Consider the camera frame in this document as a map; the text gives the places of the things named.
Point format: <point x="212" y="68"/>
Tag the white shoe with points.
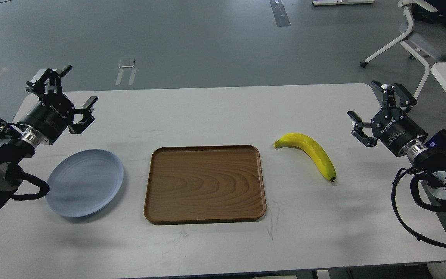
<point x="437" y="270"/>

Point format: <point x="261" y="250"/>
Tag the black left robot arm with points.
<point x="15" y="145"/>

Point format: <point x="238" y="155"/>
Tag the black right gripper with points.
<point x="393" y="127"/>

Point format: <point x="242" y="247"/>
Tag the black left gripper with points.
<point x="53" y="113"/>

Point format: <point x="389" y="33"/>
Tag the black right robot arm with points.
<point x="428" y="166"/>

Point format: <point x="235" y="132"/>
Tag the yellow banana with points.
<point x="309" y="146"/>

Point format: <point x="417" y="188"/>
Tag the brown wooden tray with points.
<point x="205" y="185"/>

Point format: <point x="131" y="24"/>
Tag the white office chair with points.
<point x="417" y="37"/>

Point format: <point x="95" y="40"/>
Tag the light blue plate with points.
<point x="84" y="183"/>

